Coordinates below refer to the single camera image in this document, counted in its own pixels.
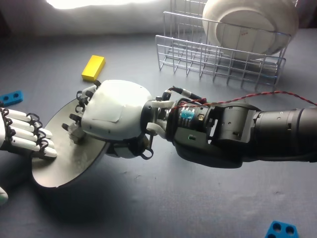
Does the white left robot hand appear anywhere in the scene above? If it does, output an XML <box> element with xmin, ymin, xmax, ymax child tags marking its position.
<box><xmin>0</xmin><ymin>107</ymin><xmax>58</xmax><ymax>207</ymax></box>

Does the white plate with dark rim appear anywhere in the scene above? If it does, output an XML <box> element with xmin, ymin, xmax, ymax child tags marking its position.
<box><xmin>31</xmin><ymin>98</ymin><xmax>109</xmax><ymax>189</ymax></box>
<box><xmin>202</xmin><ymin>0</ymin><xmax>300</xmax><ymax>61</ymax></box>

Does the blue two-hole block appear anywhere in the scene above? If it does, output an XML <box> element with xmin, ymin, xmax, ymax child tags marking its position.
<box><xmin>0</xmin><ymin>91</ymin><xmax>25</xmax><ymax>104</ymax></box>

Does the yellow rectangular block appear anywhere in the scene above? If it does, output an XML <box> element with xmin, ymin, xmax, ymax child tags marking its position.
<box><xmin>81</xmin><ymin>55</ymin><xmax>106</xmax><ymax>82</ymax></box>

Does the white backdrop cloth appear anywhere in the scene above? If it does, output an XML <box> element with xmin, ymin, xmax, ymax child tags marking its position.
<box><xmin>0</xmin><ymin>0</ymin><xmax>206</xmax><ymax>38</ymax></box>

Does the grey table cloth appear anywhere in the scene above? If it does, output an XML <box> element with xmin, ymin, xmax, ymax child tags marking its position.
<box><xmin>0</xmin><ymin>27</ymin><xmax>317</xmax><ymax>238</ymax></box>

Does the blue pentagon block with holes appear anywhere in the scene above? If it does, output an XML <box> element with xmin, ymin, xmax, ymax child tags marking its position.
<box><xmin>264</xmin><ymin>220</ymin><xmax>300</xmax><ymax>238</ymax></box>

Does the silver wire dish rack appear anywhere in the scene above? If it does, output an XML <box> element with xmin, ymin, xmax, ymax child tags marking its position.
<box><xmin>155</xmin><ymin>0</ymin><xmax>293</xmax><ymax>93</ymax></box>

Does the red-black twisted cable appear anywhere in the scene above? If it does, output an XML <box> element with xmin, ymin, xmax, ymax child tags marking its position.
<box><xmin>170</xmin><ymin>90</ymin><xmax>317</xmax><ymax>117</ymax></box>

